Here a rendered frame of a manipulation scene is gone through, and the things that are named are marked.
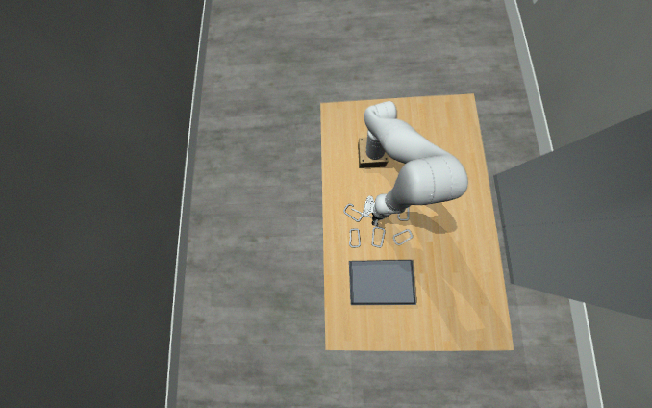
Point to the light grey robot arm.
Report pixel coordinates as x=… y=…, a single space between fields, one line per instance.
x=419 y=182

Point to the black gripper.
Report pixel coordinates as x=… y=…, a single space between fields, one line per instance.
x=375 y=219

